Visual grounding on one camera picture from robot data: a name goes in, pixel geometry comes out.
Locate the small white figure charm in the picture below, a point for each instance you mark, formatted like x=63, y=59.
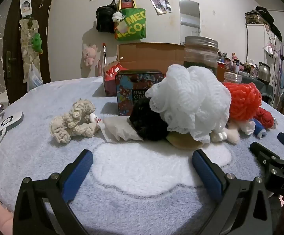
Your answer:
x=94, y=120

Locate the dark bag on wardrobe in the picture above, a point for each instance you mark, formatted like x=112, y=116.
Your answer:
x=259, y=16

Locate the white wardrobe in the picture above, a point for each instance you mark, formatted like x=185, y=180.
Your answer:
x=254, y=44

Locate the white soft pouch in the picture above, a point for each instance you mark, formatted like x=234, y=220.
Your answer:
x=118, y=130

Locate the patterned tin box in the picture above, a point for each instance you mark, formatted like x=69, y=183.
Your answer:
x=132, y=88

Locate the beige crochet plush toy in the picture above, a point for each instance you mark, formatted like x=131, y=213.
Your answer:
x=78, y=112

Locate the small clear jar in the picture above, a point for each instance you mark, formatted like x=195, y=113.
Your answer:
x=232, y=77

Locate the cardboard shoe box red inside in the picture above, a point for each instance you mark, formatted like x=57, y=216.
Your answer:
x=151, y=56

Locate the wall mirror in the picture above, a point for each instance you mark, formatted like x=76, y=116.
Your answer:
x=189, y=12

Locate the red framed picture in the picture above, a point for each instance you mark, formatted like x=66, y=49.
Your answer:
x=126, y=2

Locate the photo on door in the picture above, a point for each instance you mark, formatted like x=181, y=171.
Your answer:
x=26, y=6

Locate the black fluffy ball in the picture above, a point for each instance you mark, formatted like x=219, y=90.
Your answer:
x=147, y=123

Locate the steel kettle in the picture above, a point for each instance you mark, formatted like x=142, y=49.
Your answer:
x=264, y=72

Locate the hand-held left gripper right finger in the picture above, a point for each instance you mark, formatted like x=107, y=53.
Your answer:
x=205, y=173

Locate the clear plastic bag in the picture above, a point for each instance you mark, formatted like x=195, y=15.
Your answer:
x=34, y=79

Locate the photo wall poster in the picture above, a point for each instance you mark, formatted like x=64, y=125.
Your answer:
x=160, y=5

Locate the blue tube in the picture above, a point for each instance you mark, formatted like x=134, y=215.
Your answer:
x=257, y=128

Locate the pink plush with long ears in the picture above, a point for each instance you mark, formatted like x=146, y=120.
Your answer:
x=89, y=55

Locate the green frog plush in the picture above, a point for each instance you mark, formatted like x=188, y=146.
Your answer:
x=37, y=42

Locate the green tote bag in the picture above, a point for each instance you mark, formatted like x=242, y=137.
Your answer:
x=132, y=27

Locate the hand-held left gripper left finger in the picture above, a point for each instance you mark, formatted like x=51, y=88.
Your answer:
x=79, y=173

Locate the hanging fabric organizer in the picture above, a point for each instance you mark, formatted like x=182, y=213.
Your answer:
x=25, y=41

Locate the white charger block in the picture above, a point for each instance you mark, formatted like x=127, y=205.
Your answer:
x=9, y=122

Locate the black bag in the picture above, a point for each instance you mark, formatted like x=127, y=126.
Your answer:
x=105, y=18

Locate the red yarn doll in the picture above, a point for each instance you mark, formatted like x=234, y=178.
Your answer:
x=245, y=100

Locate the dark wooden door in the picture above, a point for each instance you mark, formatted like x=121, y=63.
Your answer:
x=12, y=41

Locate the round beige powder puff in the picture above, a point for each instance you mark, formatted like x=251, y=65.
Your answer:
x=181, y=141

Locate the large glass jar metal lid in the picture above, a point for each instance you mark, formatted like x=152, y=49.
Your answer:
x=200, y=53

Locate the table with dark green cloth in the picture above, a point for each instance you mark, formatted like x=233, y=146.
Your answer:
x=263, y=88

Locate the white plush bag charm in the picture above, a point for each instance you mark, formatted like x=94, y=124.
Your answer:
x=117, y=16

